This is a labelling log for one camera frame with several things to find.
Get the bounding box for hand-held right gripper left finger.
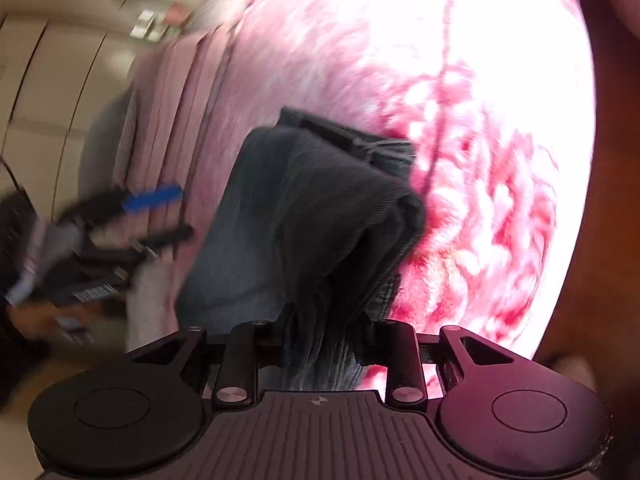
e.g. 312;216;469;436
125;319;293;409

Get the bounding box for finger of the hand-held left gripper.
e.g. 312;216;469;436
59;185;184;232
130;225;195;262

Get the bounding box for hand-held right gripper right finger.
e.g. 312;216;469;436
357;317;528;409

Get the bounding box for dark blue-grey jeans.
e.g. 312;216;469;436
177;106;427;392

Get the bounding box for person's left hand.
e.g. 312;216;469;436
7;302;99;347

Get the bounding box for pink striped quilt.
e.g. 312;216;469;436
114;25;242;281

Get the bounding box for white sliding wardrobe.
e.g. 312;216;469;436
0;19;132;202

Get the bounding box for white ribbed pillow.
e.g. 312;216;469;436
184;0;262;32

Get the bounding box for pink floral blanket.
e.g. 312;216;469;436
165;0;599;392

